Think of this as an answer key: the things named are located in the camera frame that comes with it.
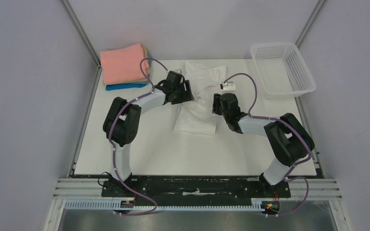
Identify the white plastic basket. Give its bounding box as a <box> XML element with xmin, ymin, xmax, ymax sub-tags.
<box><xmin>250</xmin><ymin>42</ymin><xmax>317</xmax><ymax>100</ymax></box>

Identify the pink folded t shirt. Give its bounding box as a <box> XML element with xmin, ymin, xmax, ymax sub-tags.
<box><xmin>99</xmin><ymin>42</ymin><xmax>150</xmax><ymax>86</ymax></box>

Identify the white t shirt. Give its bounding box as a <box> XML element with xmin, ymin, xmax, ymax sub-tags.
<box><xmin>173</xmin><ymin>62</ymin><xmax>227</xmax><ymax>136</ymax></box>

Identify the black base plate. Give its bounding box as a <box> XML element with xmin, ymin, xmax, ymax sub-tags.
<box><xmin>91</xmin><ymin>173</ymin><xmax>291</xmax><ymax>206</ymax></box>

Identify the white cable duct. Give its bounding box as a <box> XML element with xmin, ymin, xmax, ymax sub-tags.
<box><xmin>64</xmin><ymin>199</ymin><xmax>265</xmax><ymax>212</ymax></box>

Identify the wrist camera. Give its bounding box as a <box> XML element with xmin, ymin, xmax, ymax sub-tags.
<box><xmin>220</xmin><ymin>81</ymin><xmax>236</xmax><ymax>93</ymax></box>
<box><xmin>172</xmin><ymin>69</ymin><xmax>182</xmax><ymax>75</ymax></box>

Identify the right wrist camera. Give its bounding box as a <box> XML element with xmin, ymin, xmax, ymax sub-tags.
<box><xmin>220</xmin><ymin>81</ymin><xmax>236</xmax><ymax>93</ymax></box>

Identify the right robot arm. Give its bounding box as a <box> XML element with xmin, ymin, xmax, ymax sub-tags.
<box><xmin>212</xmin><ymin>93</ymin><xmax>315</xmax><ymax>196</ymax></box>

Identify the aluminium frame rail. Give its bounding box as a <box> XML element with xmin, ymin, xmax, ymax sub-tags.
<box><xmin>44</xmin><ymin>175</ymin><xmax>350</xmax><ymax>231</ymax></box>

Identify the blue folded t shirt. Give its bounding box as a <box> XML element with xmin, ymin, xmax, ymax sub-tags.
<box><xmin>103</xmin><ymin>51</ymin><xmax>149</xmax><ymax>90</ymax></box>

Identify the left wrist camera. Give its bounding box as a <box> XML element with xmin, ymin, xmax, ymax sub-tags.
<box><xmin>172</xmin><ymin>69</ymin><xmax>182</xmax><ymax>75</ymax></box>

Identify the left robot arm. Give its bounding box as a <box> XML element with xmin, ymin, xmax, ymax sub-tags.
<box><xmin>103</xmin><ymin>69</ymin><xmax>194</xmax><ymax>196</ymax></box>

